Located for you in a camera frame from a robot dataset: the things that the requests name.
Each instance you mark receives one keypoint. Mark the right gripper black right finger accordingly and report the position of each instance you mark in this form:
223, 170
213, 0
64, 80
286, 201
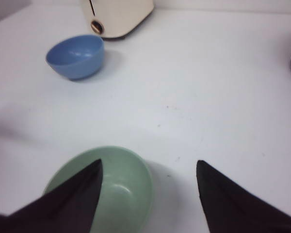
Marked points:
229, 208

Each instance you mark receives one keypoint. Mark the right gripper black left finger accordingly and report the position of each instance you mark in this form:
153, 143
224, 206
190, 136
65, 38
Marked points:
68, 208

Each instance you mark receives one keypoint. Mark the green bowl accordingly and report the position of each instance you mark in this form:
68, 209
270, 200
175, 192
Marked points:
127, 191

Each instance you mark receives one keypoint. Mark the blue bowl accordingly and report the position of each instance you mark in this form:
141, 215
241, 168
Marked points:
78, 57

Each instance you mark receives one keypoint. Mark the white two-slot toaster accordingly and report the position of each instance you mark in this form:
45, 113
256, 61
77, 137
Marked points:
114, 19

